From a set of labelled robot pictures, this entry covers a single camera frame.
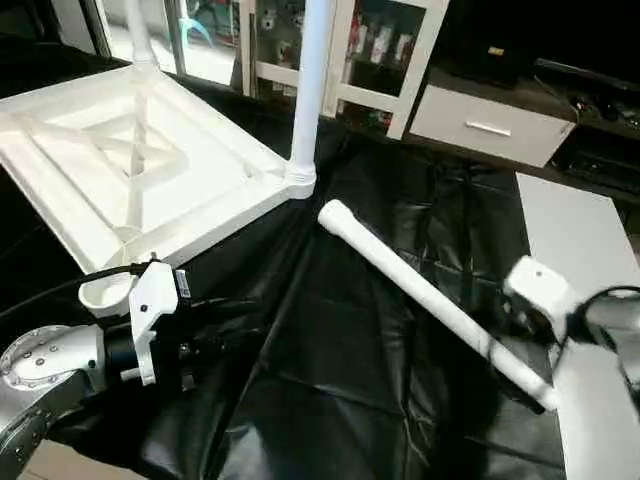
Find white plastic table top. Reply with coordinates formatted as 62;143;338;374
0;62;319;317

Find black work mat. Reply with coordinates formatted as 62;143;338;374
0;35;571;480

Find white glass-door cabinet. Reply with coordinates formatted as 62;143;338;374
240;0;453;142

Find white drawer unit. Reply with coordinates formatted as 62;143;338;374
409;84;580;170

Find white plastic table leg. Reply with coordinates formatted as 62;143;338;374
284;0;333;200
317;198;560;414
123;0;160;73

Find black box yellow label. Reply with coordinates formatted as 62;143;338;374
440;0;543;91

